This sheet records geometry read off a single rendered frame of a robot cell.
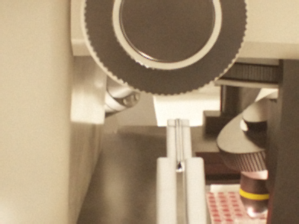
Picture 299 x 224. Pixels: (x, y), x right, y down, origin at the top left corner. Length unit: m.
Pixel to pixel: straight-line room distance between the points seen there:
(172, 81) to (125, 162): 0.20
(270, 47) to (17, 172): 0.14
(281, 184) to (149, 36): 0.11
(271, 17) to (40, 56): 0.11
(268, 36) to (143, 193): 0.15
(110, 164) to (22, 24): 0.19
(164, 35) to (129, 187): 0.18
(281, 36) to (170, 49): 0.07
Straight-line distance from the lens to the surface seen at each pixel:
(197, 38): 0.17
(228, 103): 0.47
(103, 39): 0.19
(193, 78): 0.19
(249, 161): 0.30
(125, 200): 0.32
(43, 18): 0.22
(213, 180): 0.42
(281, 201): 0.24
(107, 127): 0.56
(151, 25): 0.17
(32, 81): 0.22
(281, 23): 0.22
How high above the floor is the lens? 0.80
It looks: 13 degrees up
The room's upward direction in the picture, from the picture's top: 180 degrees counter-clockwise
